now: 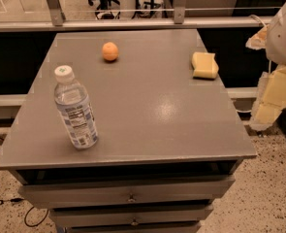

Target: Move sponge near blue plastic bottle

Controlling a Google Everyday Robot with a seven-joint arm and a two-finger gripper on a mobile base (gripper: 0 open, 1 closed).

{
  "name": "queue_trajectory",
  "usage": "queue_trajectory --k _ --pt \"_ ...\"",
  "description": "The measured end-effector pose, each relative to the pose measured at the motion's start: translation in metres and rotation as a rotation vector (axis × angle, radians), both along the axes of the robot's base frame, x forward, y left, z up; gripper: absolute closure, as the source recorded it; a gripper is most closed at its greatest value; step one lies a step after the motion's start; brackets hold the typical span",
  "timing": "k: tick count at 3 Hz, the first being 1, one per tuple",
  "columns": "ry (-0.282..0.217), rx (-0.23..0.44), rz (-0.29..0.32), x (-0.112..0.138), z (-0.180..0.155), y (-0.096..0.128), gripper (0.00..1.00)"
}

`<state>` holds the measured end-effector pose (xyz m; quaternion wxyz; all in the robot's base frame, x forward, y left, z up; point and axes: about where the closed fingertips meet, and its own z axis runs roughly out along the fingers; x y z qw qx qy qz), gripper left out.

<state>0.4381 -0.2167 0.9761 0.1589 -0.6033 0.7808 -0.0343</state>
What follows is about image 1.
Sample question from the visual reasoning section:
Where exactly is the top grey drawer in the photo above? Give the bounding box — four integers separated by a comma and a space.
18, 175, 235, 209

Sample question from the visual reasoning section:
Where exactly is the middle grey drawer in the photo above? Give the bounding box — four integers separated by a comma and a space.
49, 205, 213, 227

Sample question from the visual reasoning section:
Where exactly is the metal railing frame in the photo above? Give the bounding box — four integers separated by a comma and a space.
0, 0, 286, 32

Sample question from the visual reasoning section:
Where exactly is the clear plastic water bottle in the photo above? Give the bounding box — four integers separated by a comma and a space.
54, 65, 98, 150

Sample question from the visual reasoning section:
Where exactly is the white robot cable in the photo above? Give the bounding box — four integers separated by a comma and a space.
249, 14, 268, 27

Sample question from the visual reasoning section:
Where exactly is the black floor cable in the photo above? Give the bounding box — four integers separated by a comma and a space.
0, 136, 49, 228

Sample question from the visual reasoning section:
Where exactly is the grey drawer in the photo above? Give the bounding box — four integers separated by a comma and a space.
49, 205, 213, 227
18, 175, 235, 209

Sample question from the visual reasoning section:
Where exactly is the grey drawer cabinet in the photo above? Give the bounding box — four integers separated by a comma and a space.
0, 29, 256, 233

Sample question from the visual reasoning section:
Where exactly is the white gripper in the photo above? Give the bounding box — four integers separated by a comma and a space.
245, 2, 286, 131

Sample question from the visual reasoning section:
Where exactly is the orange fruit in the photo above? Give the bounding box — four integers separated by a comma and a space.
102, 42, 118, 61

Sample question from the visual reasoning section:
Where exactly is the yellow sponge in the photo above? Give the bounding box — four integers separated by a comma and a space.
191, 52, 219, 80

